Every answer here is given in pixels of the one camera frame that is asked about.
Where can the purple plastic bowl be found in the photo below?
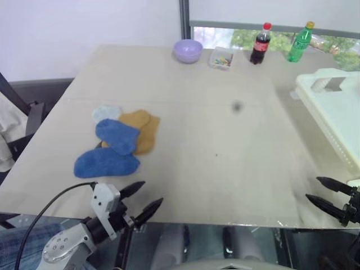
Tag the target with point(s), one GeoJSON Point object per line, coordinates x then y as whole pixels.
{"type": "Point", "coordinates": [187, 50]}

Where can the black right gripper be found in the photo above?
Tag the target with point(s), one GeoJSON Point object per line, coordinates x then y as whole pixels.
{"type": "Point", "coordinates": [353, 208]}

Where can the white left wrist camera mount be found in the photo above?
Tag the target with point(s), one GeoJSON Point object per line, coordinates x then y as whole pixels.
{"type": "Point", "coordinates": [102, 199]}

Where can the grey robot torso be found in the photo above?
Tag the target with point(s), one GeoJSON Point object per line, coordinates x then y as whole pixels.
{"type": "Point", "coordinates": [225, 265]}

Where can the white plastic basket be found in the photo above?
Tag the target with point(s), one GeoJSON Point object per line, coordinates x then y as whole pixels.
{"type": "Point", "coordinates": [334, 109]}

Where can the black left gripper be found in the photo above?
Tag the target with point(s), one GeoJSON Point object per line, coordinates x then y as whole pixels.
{"type": "Point", "coordinates": [119, 213]}

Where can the pale grey-blue sock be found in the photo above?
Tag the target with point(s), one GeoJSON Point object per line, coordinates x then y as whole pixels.
{"type": "Point", "coordinates": [105, 113]}

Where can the blue fuzzy sock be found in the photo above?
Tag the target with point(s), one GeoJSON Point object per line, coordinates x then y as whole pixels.
{"type": "Point", "coordinates": [116, 135]}
{"type": "Point", "coordinates": [104, 164]}

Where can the grey roller window blind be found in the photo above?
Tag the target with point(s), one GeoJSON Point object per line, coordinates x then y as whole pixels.
{"type": "Point", "coordinates": [275, 12]}

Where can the cream plastic lid piece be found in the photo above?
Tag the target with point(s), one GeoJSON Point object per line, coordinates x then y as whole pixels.
{"type": "Point", "coordinates": [354, 182]}

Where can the small clear plastic container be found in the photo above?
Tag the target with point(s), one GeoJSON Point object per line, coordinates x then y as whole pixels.
{"type": "Point", "coordinates": [221, 59]}

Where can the blue checked cloth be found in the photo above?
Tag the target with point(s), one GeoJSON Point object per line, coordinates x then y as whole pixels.
{"type": "Point", "coordinates": [17, 244]}

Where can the green bottle with yellow cap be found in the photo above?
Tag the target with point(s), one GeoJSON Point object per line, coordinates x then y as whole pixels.
{"type": "Point", "coordinates": [299, 45]}

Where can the dark window frame post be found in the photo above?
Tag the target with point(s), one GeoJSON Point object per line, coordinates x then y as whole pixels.
{"type": "Point", "coordinates": [185, 19]}

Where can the cola bottle with red cap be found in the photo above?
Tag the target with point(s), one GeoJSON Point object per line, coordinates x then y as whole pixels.
{"type": "Point", "coordinates": [260, 45]}

